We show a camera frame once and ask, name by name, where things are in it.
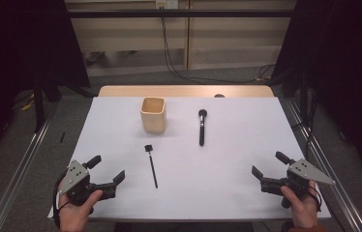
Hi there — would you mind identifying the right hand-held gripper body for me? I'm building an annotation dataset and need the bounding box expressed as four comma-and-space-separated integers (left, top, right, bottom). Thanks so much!
259, 158, 337, 210

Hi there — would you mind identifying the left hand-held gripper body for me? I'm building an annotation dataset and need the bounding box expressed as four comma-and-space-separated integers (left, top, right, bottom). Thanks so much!
58, 159, 118, 216

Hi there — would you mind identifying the thin black makeup brush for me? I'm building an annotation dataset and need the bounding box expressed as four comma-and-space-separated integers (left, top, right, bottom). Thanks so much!
143, 144, 159, 189

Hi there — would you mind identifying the beige square cup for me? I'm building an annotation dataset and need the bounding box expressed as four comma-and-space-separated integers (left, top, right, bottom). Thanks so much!
139, 97, 167, 133

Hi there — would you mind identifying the thick black makeup brush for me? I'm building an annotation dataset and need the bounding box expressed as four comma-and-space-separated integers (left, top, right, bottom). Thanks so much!
197, 108, 209, 147

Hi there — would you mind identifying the person's right hand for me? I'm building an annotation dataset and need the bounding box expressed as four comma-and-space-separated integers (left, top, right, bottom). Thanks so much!
280, 180, 322, 230

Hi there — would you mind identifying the person's left hand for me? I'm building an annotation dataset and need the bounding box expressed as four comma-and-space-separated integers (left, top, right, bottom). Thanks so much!
57, 180, 105, 232

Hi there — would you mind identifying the white table sheet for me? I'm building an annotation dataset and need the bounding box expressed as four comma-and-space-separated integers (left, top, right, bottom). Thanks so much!
46, 96, 332, 222

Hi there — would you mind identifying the black metal stand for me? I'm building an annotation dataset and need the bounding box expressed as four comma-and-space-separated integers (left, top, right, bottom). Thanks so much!
32, 75, 46, 133
299, 69, 319, 159

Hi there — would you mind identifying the dark curtain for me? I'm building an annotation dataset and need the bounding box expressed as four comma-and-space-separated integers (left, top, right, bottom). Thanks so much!
271, 0, 362, 188
0, 0, 92, 168

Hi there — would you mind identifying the left hand-held gripper cable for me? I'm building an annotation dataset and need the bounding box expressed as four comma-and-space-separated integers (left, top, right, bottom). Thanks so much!
51, 169, 71, 229

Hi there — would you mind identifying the hand-held gripper cable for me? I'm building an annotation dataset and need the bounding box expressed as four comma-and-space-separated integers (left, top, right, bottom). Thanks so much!
51, 169, 71, 229
307, 188, 323, 213

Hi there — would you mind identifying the right hand-held gripper cable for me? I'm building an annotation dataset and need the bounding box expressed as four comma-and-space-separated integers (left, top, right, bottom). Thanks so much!
307, 188, 323, 213

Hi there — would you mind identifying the aluminium floor rail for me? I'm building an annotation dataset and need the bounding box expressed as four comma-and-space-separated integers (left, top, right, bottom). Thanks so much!
0, 96, 61, 232
285, 98, 362, 232

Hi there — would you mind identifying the black hanging wall cable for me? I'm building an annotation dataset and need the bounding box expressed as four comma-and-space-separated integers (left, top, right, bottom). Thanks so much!
160, 15, 277, 85

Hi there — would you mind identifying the black horizontal frame bar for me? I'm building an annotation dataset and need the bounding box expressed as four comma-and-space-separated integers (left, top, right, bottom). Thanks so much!
67, 9, 296, 19

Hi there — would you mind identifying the white wall outlet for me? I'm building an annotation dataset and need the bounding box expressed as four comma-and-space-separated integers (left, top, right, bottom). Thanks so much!
155, 0, 180, 10

